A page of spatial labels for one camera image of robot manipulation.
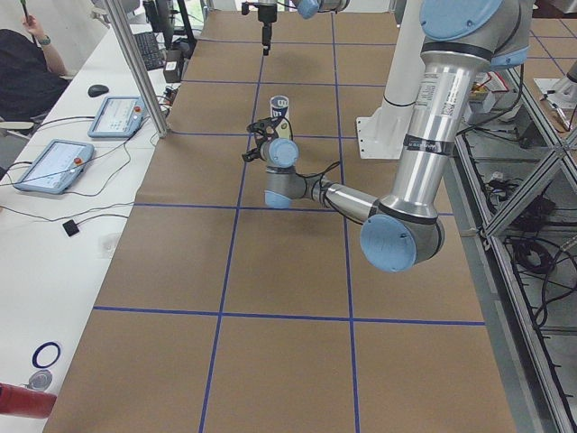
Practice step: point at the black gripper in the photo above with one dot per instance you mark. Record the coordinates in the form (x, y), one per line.
(266, 14)
(260, 145)

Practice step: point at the clear tennis ball can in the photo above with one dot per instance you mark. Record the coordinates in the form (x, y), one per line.
(279, 109)

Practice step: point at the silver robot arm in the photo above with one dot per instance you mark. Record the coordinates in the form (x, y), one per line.
(461, 40)
(309, 8)

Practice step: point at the black keyboard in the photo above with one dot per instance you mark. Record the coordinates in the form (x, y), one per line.
(149, 49)

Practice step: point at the far teach pendant tablet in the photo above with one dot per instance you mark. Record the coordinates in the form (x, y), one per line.
(118, 117)

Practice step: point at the teach pendant tablet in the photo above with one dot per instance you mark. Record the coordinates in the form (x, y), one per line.
(56, 168)
(118, 117)

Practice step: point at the black computer mouse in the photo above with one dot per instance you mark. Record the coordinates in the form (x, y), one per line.
(97, 90)

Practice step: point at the near teach pendant tablet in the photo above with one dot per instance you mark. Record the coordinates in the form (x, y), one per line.
(56, 168)

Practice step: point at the small black square device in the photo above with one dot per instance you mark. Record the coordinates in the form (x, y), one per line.
(70, 227)

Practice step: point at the person in black shirt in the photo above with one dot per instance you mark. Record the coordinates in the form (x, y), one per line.
(33, 74)

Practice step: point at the blue tape roll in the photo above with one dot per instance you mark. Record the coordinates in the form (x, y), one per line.
(46, 355)

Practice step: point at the red bottle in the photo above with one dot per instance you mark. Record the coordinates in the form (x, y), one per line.
(22, 402)

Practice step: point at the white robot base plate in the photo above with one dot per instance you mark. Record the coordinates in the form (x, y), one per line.
(378, 137)

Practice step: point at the aluminium frame post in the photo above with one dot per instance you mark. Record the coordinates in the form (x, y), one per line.
(133, 58)

